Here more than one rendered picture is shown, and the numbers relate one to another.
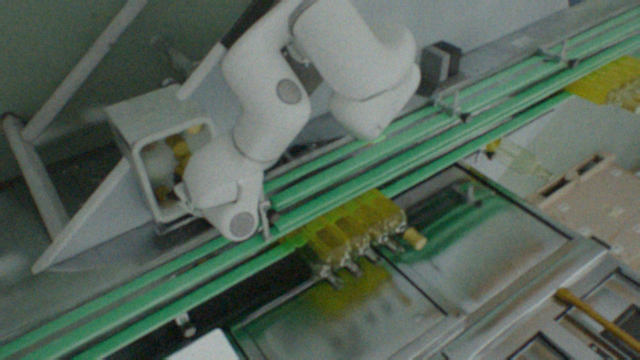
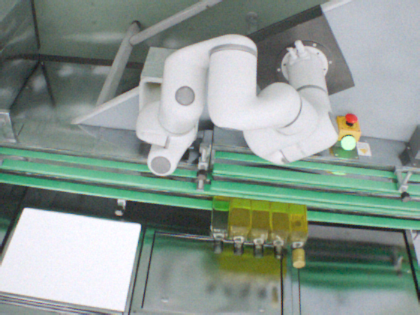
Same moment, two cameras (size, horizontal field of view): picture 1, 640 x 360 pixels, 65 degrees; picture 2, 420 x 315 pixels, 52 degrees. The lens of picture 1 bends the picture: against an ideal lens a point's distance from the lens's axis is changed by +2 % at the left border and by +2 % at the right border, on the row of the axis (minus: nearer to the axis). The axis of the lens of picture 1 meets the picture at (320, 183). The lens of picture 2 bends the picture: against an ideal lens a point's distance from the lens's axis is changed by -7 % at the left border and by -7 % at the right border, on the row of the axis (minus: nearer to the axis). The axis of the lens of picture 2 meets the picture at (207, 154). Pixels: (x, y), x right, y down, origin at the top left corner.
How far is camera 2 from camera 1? 0.43 m
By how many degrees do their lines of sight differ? 25
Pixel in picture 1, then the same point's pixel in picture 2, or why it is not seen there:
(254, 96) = (164, 87)
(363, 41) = (234, 89)
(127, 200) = (135, 110)
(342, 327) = (210, 280)
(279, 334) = (169, 254)
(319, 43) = (211, 76)
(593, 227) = not seen: outside the picture
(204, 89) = not seen: hidden behind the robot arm
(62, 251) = (88, 119)
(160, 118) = not seen: hidden behind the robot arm
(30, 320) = (49, 146)
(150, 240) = (133, 143)
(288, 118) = (174, 112)
